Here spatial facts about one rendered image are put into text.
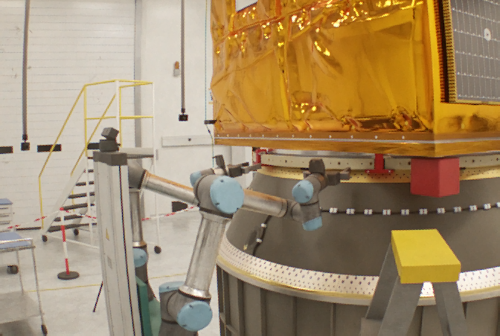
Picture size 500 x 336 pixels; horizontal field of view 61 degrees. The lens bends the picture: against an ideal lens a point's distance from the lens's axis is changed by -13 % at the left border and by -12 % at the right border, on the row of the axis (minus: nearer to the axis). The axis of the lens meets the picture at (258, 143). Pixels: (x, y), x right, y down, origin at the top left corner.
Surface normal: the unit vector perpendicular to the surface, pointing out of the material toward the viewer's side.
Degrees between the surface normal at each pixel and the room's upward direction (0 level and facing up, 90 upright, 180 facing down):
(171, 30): 90
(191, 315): 97
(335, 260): 62
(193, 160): 90
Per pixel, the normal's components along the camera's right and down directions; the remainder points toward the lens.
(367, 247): -0.36, -0.43
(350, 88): -0.89, 0.05
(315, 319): -0.56, 0.04
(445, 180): 0.47, 0.02
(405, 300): -0.21, -0.02
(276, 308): -0.73, 0.04
